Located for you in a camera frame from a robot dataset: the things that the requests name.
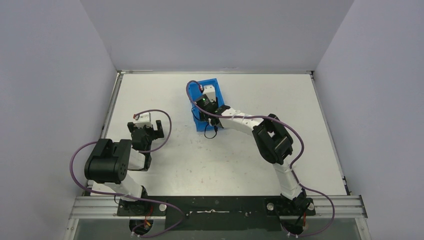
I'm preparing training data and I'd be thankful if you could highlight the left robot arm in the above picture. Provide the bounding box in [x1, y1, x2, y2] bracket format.
[84, 120, 164, 216]

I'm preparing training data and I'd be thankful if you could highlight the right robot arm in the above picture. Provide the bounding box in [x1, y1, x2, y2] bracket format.
[193, 94, 310, 216]

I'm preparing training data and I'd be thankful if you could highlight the blue plastic bin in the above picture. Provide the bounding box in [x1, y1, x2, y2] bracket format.
[187, 78, 225, 132]

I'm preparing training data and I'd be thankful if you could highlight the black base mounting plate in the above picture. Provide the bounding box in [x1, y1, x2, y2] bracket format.
[116, 195, 316, 231]

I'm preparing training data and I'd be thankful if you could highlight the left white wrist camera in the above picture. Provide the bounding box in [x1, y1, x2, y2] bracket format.
[133, 112, 152, 129]

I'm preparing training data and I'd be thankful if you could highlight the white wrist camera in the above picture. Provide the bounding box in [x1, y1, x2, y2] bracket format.
[202, 84, 217, 103]
[133, 112, 152, 129]

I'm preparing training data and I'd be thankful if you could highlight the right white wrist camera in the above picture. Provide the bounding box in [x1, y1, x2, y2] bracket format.
[202, 84, 217, 103]

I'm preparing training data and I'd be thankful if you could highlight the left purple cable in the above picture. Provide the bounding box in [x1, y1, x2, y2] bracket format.
[69, 109, 186, 239]

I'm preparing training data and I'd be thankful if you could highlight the purple cable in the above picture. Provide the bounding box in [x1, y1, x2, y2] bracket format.
[69, 109, 186, 239]
[185, 80, 336, 239]

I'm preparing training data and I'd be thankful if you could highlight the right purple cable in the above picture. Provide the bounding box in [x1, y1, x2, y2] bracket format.
[185, 80, 336, 239]

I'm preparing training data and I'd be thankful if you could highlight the aluminium front rail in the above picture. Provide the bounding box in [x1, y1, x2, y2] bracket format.
[69, 195, 368, 219]

